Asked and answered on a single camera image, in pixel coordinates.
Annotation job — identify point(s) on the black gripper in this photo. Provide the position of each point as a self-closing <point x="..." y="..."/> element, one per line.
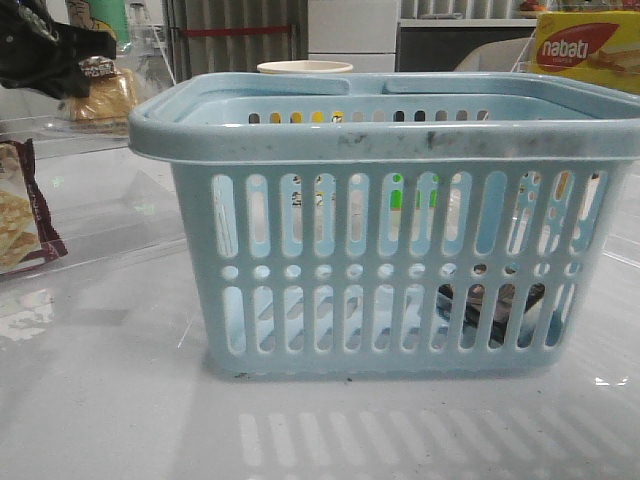
<point x="41" y="54"/>

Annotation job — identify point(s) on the packaged bread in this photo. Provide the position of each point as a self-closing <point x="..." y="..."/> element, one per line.
<point x="112" y="93"/>

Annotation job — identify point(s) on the black tissue pack front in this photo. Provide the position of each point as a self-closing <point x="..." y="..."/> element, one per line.
<point x="501" y="312"/>

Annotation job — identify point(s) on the light blue plastic basket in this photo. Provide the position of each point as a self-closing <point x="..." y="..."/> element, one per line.
<point x="284" y="182"/>

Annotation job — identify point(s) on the green cartoon snack bag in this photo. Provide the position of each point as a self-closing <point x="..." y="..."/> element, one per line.
<point x="100" y="15"/>

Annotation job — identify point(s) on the clear acrylic display shelf left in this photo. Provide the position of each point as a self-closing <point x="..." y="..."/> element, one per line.
<point x="94" y="197"/>

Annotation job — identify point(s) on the maroon cracker package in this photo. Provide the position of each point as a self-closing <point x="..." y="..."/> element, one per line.
<point x="25" y="210"/>

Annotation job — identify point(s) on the yellow paper cup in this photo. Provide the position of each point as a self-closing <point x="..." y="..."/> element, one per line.
<point x="304" y="67"/>

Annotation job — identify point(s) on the white cabinet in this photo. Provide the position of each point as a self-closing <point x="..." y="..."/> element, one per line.
<point x="361" y="33"/>

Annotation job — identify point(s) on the yellow green puzzle cube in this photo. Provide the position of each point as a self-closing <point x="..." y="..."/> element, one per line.
<point x="426" y="194"/>

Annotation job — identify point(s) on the fruit plate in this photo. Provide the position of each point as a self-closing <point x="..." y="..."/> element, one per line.
<point x="531" y="7"/>

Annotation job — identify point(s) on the yellow nabati wafer box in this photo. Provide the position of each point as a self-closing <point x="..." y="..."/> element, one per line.
<point x="554" y="21"/>

